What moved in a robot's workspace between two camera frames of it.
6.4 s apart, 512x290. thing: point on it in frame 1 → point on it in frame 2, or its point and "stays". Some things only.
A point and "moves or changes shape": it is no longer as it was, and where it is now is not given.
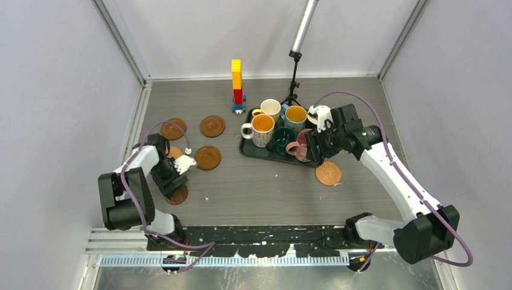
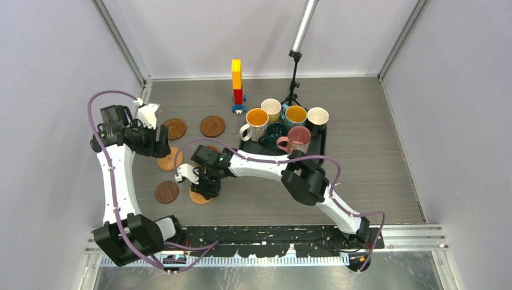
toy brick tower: (238, 98) stays
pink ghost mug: (299, 148) stays
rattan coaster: (328, 173) → (198, 198)
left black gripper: (166, 186) → (162, 148)
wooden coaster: (172, 132) stays
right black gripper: (314, 138) → (208, 193)
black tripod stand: (293, 96) stays
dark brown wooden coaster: (179, 195) moves or changes shape
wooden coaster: (212, 126) stays
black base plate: (260, 241) stays
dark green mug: (281, 136) → (273, 131)
